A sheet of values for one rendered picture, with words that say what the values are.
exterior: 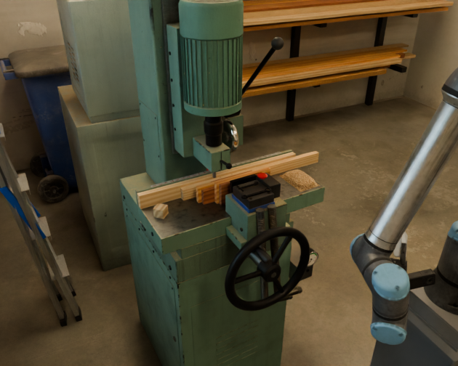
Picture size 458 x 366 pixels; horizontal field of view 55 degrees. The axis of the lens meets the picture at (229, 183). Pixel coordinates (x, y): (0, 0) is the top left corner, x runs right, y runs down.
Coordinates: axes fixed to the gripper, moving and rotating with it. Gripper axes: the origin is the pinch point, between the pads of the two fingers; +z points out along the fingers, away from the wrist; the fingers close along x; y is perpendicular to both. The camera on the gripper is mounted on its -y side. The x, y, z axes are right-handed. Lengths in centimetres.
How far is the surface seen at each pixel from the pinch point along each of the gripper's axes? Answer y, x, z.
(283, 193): 38.0, -21.0, -3.0
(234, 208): 47, -28, -23
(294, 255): 38.3, 7.6, -2.0
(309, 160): 35.1, -20.5, 20.2
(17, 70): 218, -51, 65
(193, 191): 64, -29, -17
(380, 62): 41, 33, 286
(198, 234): 56, -24, -31
